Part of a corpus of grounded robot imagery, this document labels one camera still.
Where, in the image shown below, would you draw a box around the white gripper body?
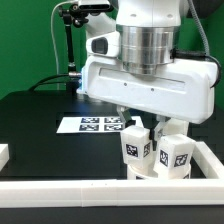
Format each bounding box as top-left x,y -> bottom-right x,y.
82,56 -> 218,124

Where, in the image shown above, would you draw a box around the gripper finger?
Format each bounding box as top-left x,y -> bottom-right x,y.
150,115 -> 169,148
117,105 -> 136,128

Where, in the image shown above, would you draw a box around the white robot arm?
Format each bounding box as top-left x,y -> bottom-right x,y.
79,0 -> 221,141

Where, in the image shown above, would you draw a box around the white marker sheet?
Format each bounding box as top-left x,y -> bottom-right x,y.
56,115 -> 145,134

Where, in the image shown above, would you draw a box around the white right barrier rail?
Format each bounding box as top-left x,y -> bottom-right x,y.
193,142 -> 224,180

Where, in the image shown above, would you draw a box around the white barrier rail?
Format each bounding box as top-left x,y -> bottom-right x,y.
193,142 -> 224,180
0,179 -> 224,208
0,144 -> 9,171

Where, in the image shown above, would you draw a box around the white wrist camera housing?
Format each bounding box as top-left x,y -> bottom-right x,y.
86,31 -> 120,58

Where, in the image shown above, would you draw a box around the black cables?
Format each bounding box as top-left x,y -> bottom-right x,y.
27,73 -> 82,92

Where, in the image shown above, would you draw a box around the white front barrier rail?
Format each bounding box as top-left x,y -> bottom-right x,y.
0,179 -> 224,208

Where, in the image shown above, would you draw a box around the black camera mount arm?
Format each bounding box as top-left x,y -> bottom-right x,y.
58,4 -> 88,95

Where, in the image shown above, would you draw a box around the white left barrier rail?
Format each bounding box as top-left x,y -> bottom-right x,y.
0,144 -> 9,171

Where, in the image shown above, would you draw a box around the white cable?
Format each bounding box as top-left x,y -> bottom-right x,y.
50,0 -> 79,90

